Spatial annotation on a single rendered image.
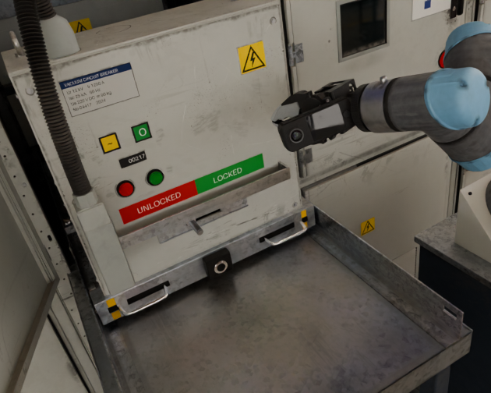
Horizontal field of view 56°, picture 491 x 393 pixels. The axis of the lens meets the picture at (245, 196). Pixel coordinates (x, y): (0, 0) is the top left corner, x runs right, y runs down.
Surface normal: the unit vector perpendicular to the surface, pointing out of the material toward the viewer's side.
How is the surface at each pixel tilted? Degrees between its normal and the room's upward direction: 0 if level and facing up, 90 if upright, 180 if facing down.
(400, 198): 90
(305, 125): 77
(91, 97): 90
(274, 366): 0
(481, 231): 90
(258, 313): 0
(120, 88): 90
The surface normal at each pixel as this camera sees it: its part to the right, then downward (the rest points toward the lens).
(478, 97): 0.61, 0.07
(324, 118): 0.12, 0.30
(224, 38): 0.48, 0.40
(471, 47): -0.37, -0.40
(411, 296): -0.87, 0.37
